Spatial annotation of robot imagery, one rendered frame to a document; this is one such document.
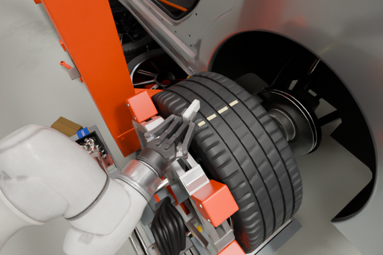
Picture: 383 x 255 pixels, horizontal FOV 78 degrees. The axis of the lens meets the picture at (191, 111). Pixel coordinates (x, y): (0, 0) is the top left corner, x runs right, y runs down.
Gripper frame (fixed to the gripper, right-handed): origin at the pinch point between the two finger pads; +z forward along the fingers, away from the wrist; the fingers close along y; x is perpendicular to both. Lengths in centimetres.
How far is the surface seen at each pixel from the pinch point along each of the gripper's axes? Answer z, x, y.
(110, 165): -17.7, -22.9, -24.0
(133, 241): -32.5, -19.8, -0.5
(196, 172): -11.6, -8.8, 7.6
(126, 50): 74, -55, -107
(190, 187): -15.8, -9.8, 8.1
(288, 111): 36.4, -25.2, 22.4
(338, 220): 12, -45, 52
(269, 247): 12, -116, 39
